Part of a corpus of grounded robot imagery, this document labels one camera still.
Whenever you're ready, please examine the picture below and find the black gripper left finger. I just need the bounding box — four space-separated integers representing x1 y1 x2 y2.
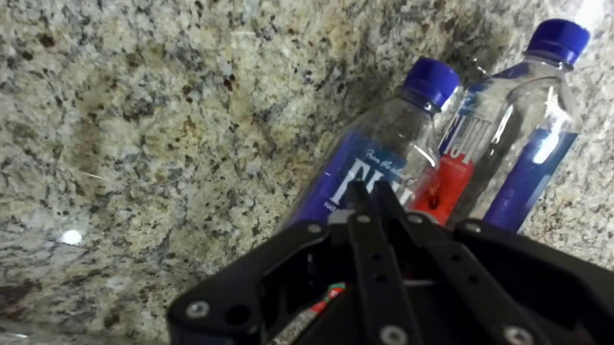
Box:
167 181 425 345

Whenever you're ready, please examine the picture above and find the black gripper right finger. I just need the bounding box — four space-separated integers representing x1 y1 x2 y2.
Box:
373 181 614 345

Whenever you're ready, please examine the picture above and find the clear blue-capped water bottle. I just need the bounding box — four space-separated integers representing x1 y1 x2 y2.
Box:
281 56 465 235
411 18 593 238

